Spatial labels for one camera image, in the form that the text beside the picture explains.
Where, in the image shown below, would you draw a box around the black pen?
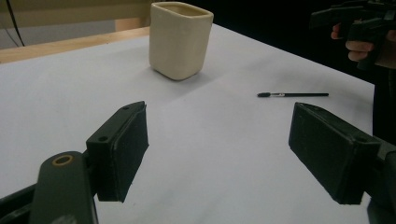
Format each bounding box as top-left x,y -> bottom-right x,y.
256,91 -> 330,99

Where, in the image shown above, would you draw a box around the black cable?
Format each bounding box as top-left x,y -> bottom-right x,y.
5,0 -> 26,48

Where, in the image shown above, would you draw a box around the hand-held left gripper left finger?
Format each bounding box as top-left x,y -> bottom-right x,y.
85,100 -> 150,203

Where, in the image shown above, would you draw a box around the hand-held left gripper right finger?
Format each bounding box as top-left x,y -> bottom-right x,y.
288,102 -> 383,206

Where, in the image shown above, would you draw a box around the cream ceramic cup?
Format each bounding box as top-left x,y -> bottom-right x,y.
148,1 -> 215,82

